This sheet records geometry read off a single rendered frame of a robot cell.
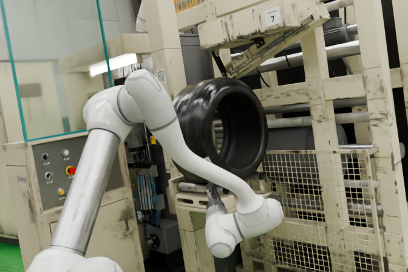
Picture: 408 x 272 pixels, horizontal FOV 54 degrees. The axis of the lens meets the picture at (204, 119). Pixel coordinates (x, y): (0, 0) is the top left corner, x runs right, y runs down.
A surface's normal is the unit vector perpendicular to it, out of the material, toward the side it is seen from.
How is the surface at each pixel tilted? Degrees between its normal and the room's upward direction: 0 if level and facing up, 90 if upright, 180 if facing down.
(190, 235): 90
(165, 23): 90
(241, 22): 90
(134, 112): 113
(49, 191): 90
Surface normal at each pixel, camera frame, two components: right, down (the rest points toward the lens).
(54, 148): 0.69, -0.07
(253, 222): -0.06, 0.23
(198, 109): -0.04, -0.34
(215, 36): -0.71, 0.15
